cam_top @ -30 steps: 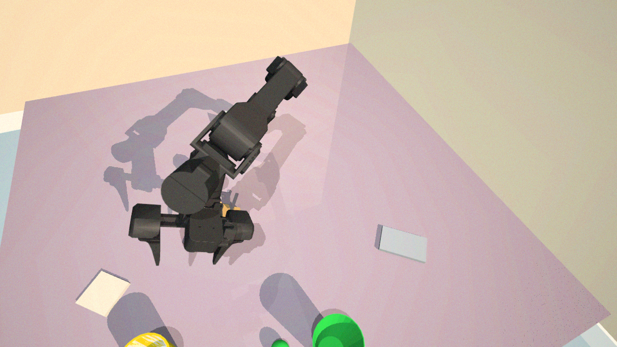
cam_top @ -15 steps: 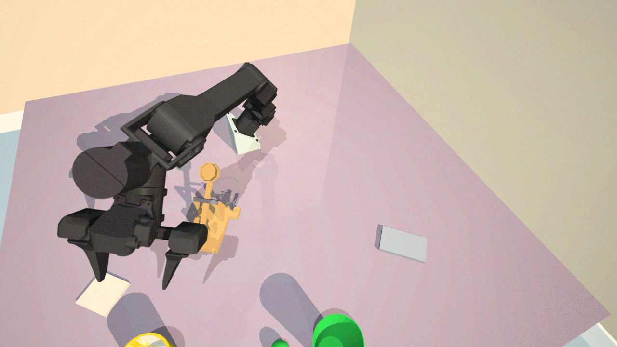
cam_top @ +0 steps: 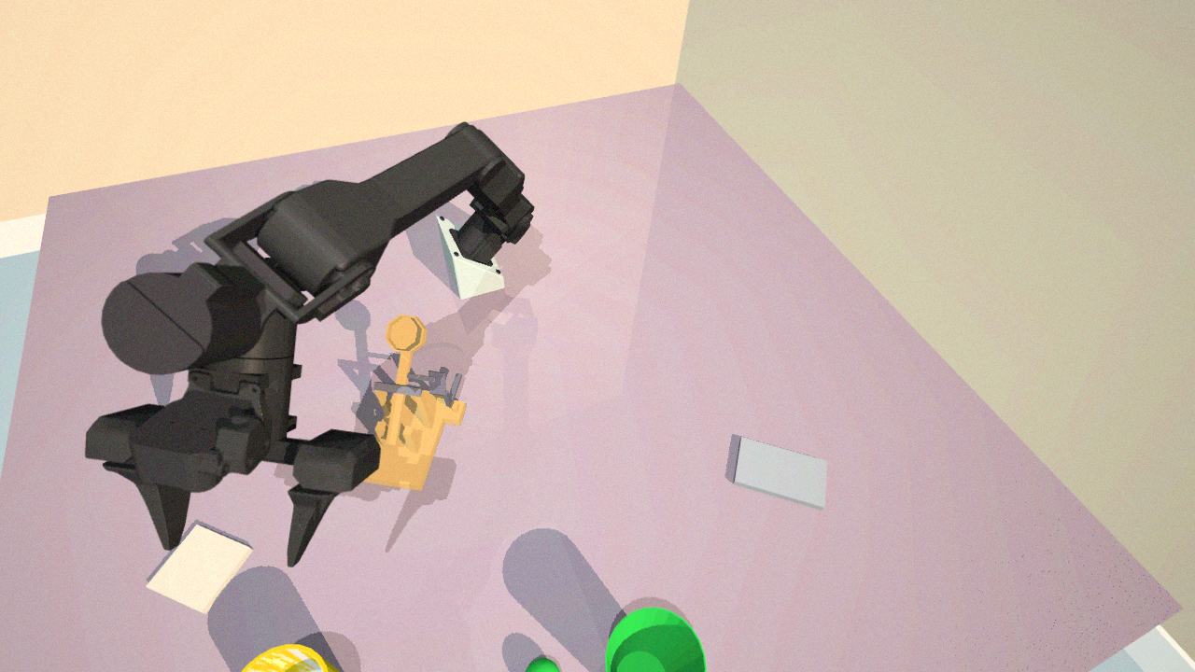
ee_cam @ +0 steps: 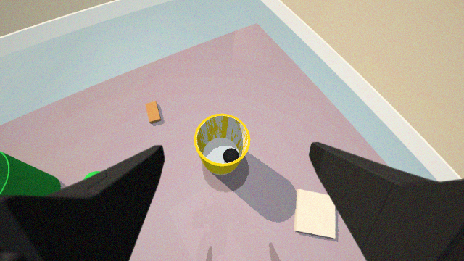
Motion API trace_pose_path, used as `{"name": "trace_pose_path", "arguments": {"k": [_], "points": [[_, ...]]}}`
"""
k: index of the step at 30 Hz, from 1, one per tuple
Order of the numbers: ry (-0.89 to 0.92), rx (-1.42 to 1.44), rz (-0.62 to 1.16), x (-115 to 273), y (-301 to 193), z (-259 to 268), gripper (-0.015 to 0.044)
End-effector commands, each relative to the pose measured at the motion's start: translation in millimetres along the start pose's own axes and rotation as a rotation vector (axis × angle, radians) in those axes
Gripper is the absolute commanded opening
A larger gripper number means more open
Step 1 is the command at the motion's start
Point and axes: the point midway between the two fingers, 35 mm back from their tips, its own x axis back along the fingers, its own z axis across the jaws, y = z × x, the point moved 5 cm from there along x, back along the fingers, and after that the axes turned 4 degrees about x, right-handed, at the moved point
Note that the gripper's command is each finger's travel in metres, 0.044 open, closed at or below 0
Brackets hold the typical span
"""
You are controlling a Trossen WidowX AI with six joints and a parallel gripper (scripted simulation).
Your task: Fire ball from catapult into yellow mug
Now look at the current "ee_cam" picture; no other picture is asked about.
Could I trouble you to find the green plastic cup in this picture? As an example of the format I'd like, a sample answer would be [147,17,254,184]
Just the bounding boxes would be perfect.
[0,151,61,196]

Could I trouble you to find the yellow cup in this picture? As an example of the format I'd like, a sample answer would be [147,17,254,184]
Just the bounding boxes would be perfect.
[194,114,250,175]

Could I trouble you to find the cream flat rectangular block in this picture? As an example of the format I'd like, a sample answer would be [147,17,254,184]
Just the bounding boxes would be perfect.
[294,189,336,238]

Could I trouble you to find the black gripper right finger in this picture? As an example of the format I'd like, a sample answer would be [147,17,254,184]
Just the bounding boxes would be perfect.
[309,142,464,261]

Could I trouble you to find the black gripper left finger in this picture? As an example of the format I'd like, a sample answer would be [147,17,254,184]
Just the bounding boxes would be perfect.
[0,145,165,261]

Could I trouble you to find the dark grey ball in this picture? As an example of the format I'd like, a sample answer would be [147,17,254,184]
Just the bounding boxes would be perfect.
[223,148,239,163]

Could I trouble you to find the orange rectangular block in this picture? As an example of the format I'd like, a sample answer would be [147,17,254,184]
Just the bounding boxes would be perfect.
[146,101,161,123]

